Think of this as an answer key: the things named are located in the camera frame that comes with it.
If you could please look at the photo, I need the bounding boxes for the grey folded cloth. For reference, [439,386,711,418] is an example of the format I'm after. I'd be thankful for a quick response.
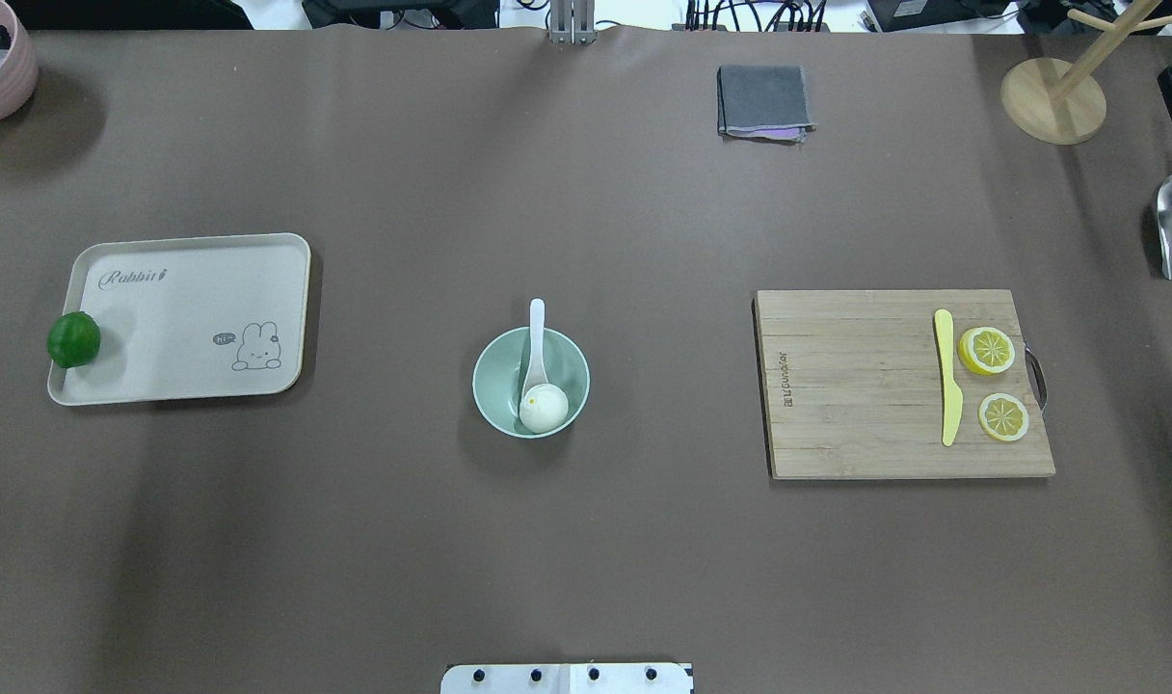
[715,64,816,144]

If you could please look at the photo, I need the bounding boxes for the lemon slice near handle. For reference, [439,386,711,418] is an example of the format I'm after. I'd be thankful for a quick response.
[958,326,1015,375]

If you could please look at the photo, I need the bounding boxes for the mint green bowl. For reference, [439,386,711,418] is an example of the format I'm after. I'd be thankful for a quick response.
[471,328,591,440]

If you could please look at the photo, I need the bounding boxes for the white ceramic soup spoon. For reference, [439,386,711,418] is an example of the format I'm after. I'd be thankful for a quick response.
[520,295,548,396]

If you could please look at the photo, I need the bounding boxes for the lemon slice near knife tip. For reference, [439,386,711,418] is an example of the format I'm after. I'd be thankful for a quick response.
[977,392,1030,442]

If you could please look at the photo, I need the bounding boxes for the yellow plastic knife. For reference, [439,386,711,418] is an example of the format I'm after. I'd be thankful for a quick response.
[933,308,962,445]

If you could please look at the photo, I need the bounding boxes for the wooden mug tree stand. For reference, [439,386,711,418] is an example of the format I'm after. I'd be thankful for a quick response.
[999,1,1172,147]

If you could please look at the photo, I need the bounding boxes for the aluminium frame post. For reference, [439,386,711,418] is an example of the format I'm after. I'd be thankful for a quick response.
[547,0,598,45]

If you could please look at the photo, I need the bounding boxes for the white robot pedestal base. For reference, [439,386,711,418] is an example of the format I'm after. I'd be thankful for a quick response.
[440,662,695,693]

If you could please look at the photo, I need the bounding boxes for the white rabbit serving tray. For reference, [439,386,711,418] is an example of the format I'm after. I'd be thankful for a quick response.
[47,233,312,406]

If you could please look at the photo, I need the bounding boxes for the bamboo cutting board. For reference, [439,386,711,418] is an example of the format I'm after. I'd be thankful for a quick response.
[754,290,1054,479]

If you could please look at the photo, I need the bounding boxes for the green lime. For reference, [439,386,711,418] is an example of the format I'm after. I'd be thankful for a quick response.
[45,309,101,369]

